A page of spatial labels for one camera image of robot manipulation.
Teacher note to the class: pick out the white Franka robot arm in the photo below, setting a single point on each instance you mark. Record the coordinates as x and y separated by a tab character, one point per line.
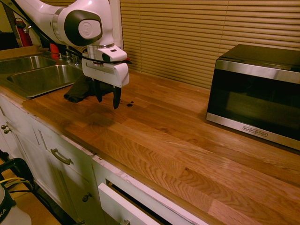
70	9

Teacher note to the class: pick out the round metal cabinet knob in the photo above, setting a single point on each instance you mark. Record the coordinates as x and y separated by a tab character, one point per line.
87	197
7	131
3	127

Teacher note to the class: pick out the black steel microwave oven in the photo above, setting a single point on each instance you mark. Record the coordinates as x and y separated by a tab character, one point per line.
253	93

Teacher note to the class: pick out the black tubular stand frame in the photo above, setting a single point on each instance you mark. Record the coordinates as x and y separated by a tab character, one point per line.
22	168

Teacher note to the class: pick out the white open drawer front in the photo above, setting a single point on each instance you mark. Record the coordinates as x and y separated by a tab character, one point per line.
122	206

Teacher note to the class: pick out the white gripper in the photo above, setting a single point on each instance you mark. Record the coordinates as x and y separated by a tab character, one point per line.
105	72

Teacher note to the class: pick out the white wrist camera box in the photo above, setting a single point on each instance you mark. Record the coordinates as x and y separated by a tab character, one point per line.
114	55

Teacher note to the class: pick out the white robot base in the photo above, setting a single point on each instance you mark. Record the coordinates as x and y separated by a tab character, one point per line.
11	211

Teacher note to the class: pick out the white kitchen cabinets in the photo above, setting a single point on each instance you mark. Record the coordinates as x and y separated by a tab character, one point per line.
42	150

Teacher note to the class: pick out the red spray bottle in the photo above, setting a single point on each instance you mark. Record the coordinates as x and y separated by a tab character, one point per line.
54	50

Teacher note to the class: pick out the chrome kitchen faucet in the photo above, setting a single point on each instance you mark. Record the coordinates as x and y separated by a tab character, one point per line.
71	57

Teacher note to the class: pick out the black box appliance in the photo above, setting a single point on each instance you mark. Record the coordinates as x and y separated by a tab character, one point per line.
8	41

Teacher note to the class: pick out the red fire extinguisher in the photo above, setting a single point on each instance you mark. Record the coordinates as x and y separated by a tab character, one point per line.
24	35

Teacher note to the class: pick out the wide beige window blinds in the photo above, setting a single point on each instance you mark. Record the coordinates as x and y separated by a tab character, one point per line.
187	35

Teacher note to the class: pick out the stainless steel double sink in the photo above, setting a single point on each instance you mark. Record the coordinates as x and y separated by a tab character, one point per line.
44	77

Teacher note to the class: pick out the dark cloth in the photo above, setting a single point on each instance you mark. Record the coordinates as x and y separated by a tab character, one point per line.
78	90

